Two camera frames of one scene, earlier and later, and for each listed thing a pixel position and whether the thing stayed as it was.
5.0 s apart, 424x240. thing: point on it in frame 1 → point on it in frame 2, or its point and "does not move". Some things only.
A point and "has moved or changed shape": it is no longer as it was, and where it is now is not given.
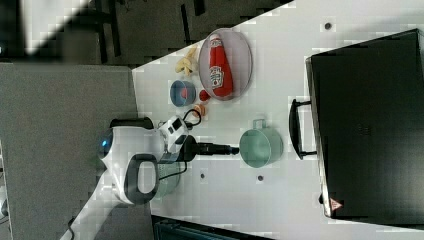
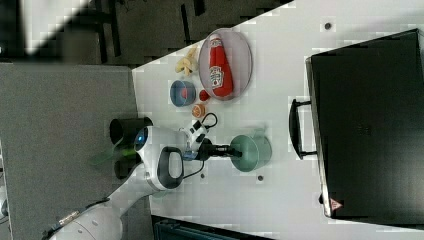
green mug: x=261 y=145 has moved or changed shape
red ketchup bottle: x=220 y=72 does not move
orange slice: x=201 y=109 does not move
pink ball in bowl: x=184 y=93 does not move
